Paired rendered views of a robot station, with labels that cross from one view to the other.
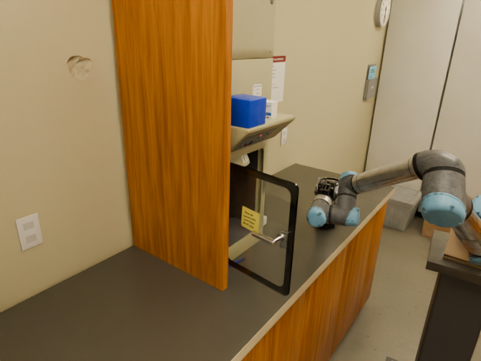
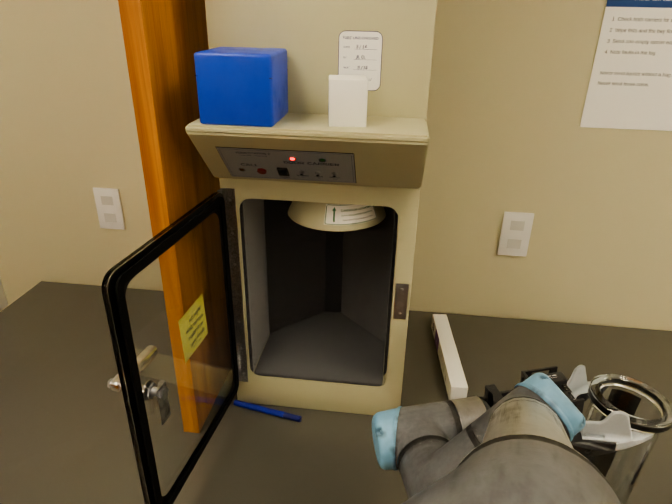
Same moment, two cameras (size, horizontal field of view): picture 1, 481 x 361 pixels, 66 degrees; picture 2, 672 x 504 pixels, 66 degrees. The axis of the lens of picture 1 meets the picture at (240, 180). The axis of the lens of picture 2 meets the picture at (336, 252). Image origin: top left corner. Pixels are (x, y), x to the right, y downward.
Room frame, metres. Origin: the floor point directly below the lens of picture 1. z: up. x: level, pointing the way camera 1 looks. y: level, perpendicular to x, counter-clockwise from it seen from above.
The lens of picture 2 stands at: (0.97, -0.71, 1.66)
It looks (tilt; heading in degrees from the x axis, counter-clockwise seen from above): 26 degrees down; 61
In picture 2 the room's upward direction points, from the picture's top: 1 degrees clockwise
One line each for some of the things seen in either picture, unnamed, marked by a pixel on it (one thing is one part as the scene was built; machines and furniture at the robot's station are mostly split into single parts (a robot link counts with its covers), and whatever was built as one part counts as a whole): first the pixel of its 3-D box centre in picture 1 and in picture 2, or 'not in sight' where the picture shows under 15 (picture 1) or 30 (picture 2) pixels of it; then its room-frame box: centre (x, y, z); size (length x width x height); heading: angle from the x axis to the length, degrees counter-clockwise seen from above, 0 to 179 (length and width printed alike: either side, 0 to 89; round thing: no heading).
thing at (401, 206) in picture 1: (385, 204); not in sight; (3.56, -1.54, 0.17); 0.60 x 0.42 x 0.33; 52
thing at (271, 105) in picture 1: (268, 109); (347, 100); (1.33, -0.09, 1.54); 0.05 x 0.05 x 0.06; 62
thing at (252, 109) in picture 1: (245, 110); (244, 85); (1.21, -0.01, 1.56); 0.10 x 0.10 x 0.09; 54
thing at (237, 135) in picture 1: (259, 133); (311, 156); (1.29, -0.06, 1.46); 0.32 x 0.11 x 0.10; 144
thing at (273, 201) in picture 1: (255, 228); (188, 348); (1.09, -0.05, 1.19); 0.30 x 0.01 x 0.40; 48
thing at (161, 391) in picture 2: not in sight; (160, 402); (1.03, -0.14, 1.18); 0.02 x 0.02 x 0.06; 48
